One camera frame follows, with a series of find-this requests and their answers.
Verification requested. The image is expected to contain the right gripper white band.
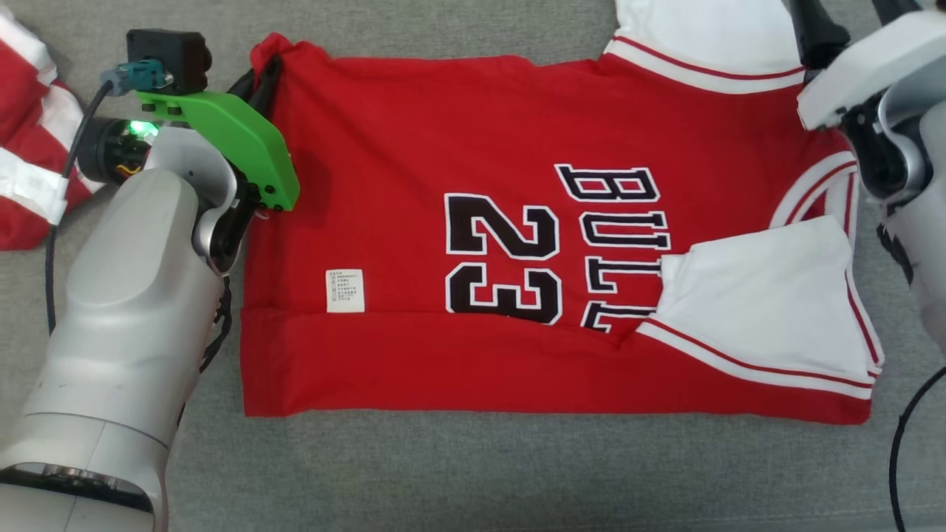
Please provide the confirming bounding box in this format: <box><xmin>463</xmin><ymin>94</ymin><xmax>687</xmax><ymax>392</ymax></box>
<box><xmin>786</xmin><ymin>0</ymin><xmax>946</xmax><ymax>132</ymax></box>

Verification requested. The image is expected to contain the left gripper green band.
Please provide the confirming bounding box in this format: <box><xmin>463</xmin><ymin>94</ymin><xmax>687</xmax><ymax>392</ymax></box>
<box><xmin>137</xmin><ymin>53</ymin><xmax>301</xmax><ymax>213</ymax></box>

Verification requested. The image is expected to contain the red Bulls 23 jersey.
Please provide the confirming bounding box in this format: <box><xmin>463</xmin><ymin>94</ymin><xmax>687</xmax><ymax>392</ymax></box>
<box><xmin>240</xmin><ymin>0</ymin><xmax>885</xmax><ymax>427</ymax></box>

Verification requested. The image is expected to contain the red shorts white trim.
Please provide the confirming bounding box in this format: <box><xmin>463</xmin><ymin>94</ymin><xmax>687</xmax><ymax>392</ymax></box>
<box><xmin>0</xmin><ymin>7</ymin><xmax>108</xmax><ymax>252</ymax></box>

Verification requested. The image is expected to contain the left gripper black cylinder motor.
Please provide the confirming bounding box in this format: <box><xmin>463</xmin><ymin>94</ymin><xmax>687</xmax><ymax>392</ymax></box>
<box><xmin>77</xmin><ymin>117</ymin><xmax>160</xmax><ymax>185</ymax></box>

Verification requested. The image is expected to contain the grey fabric sofa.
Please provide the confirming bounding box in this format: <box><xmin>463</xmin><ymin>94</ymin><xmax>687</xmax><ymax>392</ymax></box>
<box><xmin>0</xmin><ymin>0</ymin><xmax>946</xmax><ymax>532</ymax></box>

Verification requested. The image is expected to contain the left black cable teal plug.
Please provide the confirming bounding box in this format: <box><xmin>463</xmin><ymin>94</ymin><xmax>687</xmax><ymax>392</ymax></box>
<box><xmin>44</xmin><ymin>61</ymin><xmax>177</xmax><ymax>335</ymax></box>

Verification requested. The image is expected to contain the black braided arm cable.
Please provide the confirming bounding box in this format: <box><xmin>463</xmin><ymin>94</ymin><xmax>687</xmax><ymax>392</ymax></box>
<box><xmin>198</xmin><ymin>275</ymin><xmax>234</xmax><ymax>374</ymax></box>

